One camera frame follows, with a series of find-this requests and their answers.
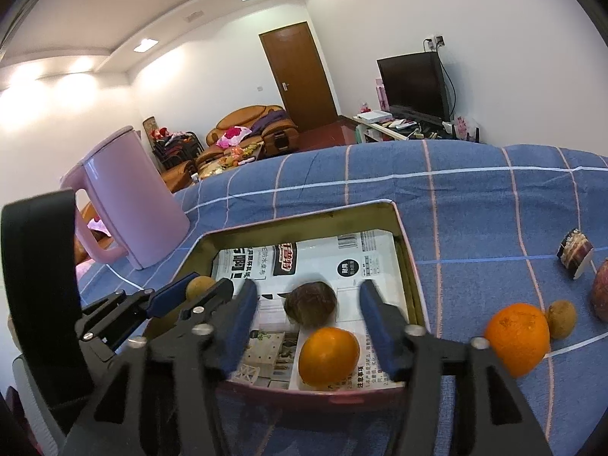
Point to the brown kiwi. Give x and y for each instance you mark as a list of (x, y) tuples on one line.
[(561, 318), (198, 287)]

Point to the purple blanket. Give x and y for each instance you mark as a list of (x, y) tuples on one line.
[(268, 121)]

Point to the pink gift bag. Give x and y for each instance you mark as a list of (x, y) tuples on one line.
[(460, 127)]

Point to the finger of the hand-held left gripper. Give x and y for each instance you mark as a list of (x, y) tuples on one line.
[(171, 294), (213, 294)]

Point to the blue plaid tablecloth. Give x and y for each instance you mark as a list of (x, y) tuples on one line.
[(475, 199)]

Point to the pink metal tin box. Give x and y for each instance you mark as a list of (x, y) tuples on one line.
[(304, 218)]

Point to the flat white box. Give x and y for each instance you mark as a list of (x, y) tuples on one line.
[(375, 116)]

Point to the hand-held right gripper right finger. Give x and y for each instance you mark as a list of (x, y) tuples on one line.
[(380, 337)]

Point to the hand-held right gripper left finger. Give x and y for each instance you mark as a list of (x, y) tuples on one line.
[(240, 327)]

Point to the pink floral cushion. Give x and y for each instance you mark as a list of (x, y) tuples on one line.
[(232, 137)]

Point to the cluttered coffee table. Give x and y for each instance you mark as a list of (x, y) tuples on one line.
[(228, 161)]

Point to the orange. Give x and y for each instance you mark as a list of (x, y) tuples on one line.
[(517, 339), (327, 356)]

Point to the white wall socket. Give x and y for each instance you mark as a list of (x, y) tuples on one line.
[(434, 42)]

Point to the tall pink box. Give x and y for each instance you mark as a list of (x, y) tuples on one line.
[(381, 95)]

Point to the red apple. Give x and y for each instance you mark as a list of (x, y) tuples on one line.
[(601, 294)]

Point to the printed paper lining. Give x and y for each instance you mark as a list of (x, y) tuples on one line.
[(351, 266)]

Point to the pink electric kettle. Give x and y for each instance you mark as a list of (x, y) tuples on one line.
[(133, 190)]

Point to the white television stand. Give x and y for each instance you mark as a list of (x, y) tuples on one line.
[(375, 130)]

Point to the black television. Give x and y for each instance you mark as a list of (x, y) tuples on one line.
[(411, 80)]

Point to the brown wooden door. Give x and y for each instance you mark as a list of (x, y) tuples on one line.
[(299, 76)]

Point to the ceiling air vent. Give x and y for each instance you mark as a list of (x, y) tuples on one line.
[(193, 15)]

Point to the stack of dark chairs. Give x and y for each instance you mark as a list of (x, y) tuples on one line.
[(178, 149)]

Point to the dark swirl cake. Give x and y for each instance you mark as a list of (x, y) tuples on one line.
[(311, 304)]

